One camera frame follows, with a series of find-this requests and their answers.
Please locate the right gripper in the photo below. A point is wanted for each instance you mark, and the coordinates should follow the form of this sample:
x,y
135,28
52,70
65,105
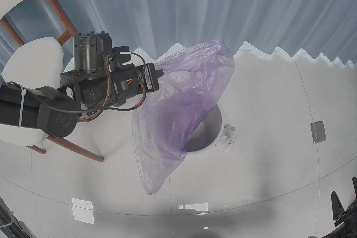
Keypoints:
x,y
348,217

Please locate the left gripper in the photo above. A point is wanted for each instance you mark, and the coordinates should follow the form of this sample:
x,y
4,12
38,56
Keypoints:
x,y
131,83

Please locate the purple plastic bag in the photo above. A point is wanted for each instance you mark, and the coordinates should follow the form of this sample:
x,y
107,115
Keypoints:
x,y
181,91

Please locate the white paper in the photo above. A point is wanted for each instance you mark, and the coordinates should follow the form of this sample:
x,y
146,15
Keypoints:
x,y
227,138

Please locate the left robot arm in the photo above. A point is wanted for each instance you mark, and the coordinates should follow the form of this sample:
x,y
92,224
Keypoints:
x,y
28,111

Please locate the white trash bin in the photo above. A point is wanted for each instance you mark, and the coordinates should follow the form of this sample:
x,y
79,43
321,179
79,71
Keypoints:
x,y
214,131

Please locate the white cushioned wooden chair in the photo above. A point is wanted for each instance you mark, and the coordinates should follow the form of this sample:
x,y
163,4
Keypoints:
x,y
30,64

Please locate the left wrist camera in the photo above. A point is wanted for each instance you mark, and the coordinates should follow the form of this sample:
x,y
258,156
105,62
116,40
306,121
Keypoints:
x,y
122,59

